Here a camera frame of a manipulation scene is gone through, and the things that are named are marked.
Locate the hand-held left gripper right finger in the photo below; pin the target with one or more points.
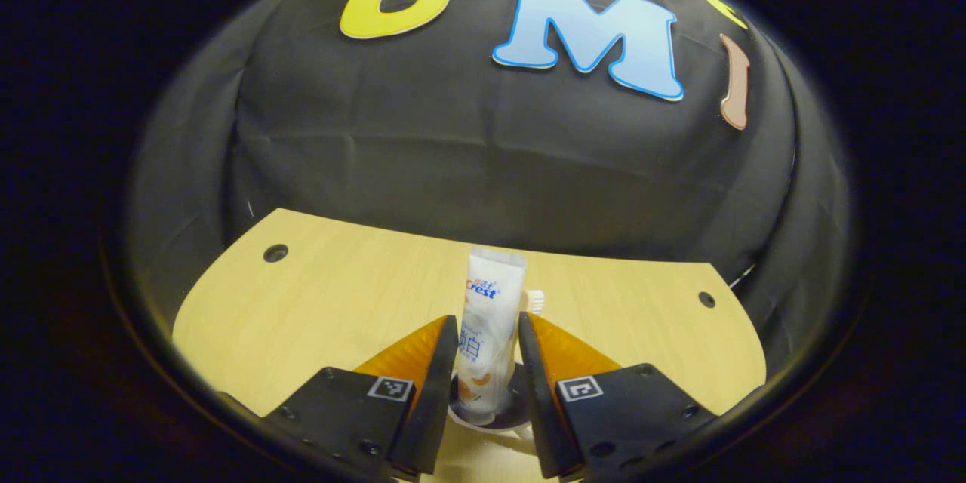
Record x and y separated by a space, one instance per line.
539 392

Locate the black backdrop cloth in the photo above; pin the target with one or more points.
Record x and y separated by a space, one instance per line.
453 151

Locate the beige toothbrush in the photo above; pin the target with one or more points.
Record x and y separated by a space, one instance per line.
534 302

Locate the light wooden desktop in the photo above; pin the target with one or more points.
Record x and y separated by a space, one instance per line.
317 302

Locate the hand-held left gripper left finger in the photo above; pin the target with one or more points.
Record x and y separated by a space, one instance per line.
434 392

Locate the white toothpaste tube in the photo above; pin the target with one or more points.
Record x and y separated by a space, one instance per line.
490 317

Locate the white cup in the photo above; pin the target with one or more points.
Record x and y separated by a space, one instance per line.
509 415

